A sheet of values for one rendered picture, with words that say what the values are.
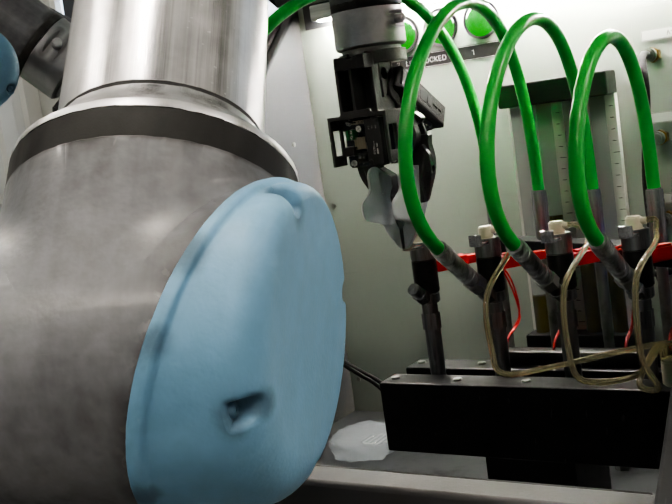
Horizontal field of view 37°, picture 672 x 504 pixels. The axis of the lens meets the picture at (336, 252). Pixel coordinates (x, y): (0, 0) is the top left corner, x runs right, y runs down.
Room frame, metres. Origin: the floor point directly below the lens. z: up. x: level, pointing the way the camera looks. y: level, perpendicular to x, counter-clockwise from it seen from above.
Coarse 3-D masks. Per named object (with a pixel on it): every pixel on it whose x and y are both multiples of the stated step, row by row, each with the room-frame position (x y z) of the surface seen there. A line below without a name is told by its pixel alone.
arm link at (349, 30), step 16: (336, 16) 1.06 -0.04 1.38; (352, 16) 1.05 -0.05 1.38; (368, 16) 1.04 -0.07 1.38; (384, 16) 1.05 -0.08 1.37; (400, 16) 1.05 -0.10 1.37; (336, 32) 1.07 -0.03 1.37; (352, 32) 1.05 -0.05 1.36; (368, 32) 1.04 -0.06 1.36; (384, 32) 1.05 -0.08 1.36; (400, 32) 1.06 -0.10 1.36; (336, 48) 1.08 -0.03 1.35; (352, 48) 1.05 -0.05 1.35; (368, 48) 1.05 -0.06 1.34
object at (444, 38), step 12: (300, 0) 1.14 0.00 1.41; (312, 0) 1.16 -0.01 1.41; (408, 0) 1.23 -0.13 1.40; (276, 12) 1.13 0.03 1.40; (288, 12) 1.13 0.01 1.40; (420, 12) 1.24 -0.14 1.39; (276, 24) 1.13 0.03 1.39; (444, 36) 1.26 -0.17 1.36; (444, 48) 1.27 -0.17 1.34; (456, 48) 1.26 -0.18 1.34; (456, 60) 1.27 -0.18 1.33; (456, 72) 1.27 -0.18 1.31; (468, 72) 1.27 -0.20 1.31; (468, 84) 1.27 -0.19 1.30; (468, 96) 1.28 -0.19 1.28; (480, 108) 1.28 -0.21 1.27; (480, 120) 1.28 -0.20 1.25
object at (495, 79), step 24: (528, 24) 1.01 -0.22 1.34; (552, 24) 1.06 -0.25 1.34; (504, 48) 0.96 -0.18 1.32; (504, 72) 0.95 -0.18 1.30; (576, 72) 1.11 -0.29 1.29; (480, 144) 0.91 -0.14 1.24; (480, 168) 0.91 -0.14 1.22; (600, 192) 1.13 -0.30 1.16; (504, 216) 0.91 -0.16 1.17; (600, 216) 1.12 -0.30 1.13; (504, 240) 0.92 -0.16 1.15; (528, 264) 0.95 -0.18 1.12; (552, 288) 0.99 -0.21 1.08
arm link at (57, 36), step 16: (48, 32) 1.03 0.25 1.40; (64, 32) 1.04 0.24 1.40; (48, 48) 1.03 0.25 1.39; (64, 48) 1.03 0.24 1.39; (32, 64) 1.03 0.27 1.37; (48, 64) 1.02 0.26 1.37; (64, 64) 1.03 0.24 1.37; (32, 80) 1.04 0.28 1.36; (48, 80) 1.03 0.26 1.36; (48, 96) 1.05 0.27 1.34
